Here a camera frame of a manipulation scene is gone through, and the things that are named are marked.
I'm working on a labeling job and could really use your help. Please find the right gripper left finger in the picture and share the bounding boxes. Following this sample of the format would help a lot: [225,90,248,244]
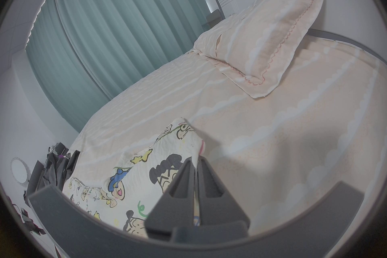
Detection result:
[145,157,197,237]

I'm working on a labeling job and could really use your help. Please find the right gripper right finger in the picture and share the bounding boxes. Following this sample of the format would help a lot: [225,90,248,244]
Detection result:
[197,157,251,229]

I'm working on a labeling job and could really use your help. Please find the white printed pyjama top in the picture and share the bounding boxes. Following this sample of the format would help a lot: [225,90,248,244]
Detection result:
[62,117,206,236]

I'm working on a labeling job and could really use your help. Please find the bed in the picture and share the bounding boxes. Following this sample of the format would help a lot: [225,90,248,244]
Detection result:
[62,0,387,236]

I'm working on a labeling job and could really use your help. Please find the black shirt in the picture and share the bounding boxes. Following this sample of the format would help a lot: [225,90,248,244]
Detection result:
[45,142,81,188]

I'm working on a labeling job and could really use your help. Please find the round white mirror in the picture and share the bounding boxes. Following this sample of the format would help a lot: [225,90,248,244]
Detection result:
[10,158,31,185]

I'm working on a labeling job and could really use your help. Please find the pink striped pillow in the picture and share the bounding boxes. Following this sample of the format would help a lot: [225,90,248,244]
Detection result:
[193,0,325,99]

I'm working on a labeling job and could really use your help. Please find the blue-green curtain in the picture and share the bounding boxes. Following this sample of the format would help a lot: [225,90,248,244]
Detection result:
[24,0,113,134]
[54,0,212,100]

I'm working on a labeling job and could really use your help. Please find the grey bedside table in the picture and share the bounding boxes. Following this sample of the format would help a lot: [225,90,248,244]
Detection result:
[202,9,223,29]

